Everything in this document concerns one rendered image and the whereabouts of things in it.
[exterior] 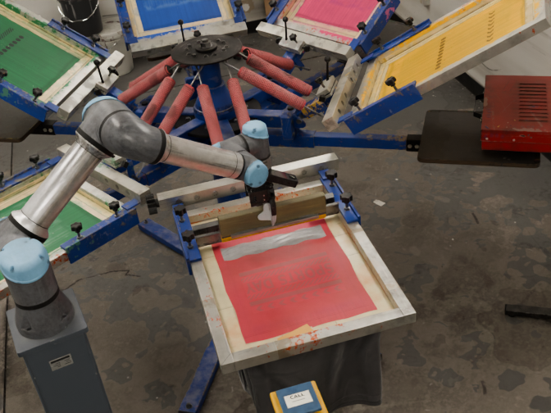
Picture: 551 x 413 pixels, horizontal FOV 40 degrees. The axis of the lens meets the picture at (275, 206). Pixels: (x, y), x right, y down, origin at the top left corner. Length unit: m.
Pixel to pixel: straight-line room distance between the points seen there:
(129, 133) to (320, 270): 0.85
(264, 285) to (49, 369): 0.72
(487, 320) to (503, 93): 1.11
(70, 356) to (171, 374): 1.48
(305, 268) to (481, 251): 1.76
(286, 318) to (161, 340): 1.49
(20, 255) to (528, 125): 1.84
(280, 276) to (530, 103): 1.23
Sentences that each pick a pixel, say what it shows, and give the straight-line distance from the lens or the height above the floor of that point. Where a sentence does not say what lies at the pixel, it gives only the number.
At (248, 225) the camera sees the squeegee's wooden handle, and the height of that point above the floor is 1.10.
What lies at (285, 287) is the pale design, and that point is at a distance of 2.43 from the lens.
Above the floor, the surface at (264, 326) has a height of 0.96.
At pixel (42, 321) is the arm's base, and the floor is 1.25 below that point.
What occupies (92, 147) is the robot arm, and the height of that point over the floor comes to 1.58.
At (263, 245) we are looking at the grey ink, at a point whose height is 0.96.
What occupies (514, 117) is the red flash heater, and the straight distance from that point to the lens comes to 3.00.
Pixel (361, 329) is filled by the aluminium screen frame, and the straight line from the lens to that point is 2.24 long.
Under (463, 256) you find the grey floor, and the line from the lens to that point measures 4.06.
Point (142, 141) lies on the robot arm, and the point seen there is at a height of 1.62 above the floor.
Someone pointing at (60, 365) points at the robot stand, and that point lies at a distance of 2.15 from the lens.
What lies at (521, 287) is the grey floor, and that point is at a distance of 3.91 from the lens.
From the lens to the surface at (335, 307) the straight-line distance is 2.35.
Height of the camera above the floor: 2.54
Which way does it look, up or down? 35 degrees down
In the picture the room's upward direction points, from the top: 7 degrees counter-clockwise
